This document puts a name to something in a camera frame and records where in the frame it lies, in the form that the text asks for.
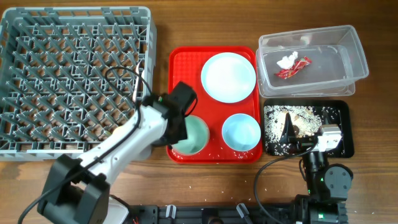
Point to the grey dishwasher rack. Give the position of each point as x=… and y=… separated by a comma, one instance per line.
x=68, y=75

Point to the small light blue bowl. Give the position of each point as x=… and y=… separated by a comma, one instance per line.
x=241, y=132

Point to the white tissue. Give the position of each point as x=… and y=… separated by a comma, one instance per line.
x=287, y=62

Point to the black waste tray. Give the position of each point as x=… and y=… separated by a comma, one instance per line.
x=345, y=124

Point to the large light blue plate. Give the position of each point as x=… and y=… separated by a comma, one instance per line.
x=228, y=77

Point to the white plastic fork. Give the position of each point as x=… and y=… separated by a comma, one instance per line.
x=144, y=88

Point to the red plastic tray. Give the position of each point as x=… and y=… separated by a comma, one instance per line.
x=185, y=65

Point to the white plastic spoon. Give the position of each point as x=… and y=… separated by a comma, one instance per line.
x=137, y=82

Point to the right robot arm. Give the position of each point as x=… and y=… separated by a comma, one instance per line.
x=328, y=184

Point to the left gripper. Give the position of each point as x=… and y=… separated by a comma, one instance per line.
x=182, y=135

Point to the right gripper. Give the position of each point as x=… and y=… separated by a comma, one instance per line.
x=288, y=137

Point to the red snack wrapper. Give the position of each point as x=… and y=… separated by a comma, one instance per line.
x=299, y=64

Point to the rice and food leftovers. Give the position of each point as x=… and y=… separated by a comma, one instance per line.
x=288, y=129

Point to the clear plastic bin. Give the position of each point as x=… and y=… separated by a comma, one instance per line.
x=338, y=61

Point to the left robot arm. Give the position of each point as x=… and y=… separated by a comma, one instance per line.
x=77, y=190

